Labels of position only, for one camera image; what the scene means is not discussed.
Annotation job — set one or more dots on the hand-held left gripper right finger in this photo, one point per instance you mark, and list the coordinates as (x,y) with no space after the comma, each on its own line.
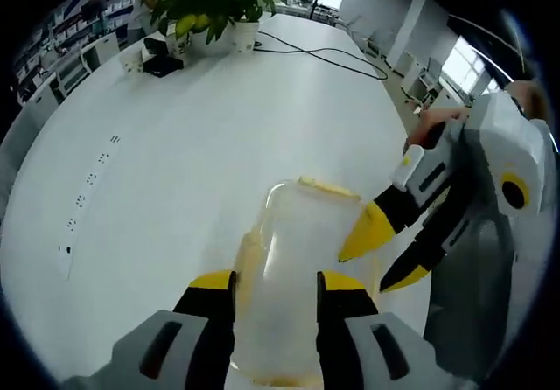
(372,350)

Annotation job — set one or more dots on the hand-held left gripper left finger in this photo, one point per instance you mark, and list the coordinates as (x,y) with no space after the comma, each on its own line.
(153,350)

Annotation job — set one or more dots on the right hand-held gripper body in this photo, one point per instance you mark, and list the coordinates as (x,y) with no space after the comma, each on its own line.
(503,145)

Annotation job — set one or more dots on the clear box with yellow buckle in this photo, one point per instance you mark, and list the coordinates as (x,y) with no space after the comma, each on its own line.
(289,250)

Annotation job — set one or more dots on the person's right hand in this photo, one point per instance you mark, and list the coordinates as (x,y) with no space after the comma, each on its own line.
(437,116)

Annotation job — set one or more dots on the white office chair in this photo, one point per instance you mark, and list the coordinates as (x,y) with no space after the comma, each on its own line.
(424,81)
(102,51)
(72,75)

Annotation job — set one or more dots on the white table socket strip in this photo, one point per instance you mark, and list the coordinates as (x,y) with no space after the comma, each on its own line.
(89,180)

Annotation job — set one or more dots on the white plant pot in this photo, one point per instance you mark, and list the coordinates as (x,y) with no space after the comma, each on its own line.
(232,36)

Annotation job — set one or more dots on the flat black object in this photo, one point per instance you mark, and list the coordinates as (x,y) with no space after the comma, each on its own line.
(162,62)

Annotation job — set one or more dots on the white patterned cup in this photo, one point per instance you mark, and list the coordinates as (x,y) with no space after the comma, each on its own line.
(131,62)

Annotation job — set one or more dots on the white storage shelves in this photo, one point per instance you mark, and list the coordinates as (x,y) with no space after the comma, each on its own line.
(57,31)

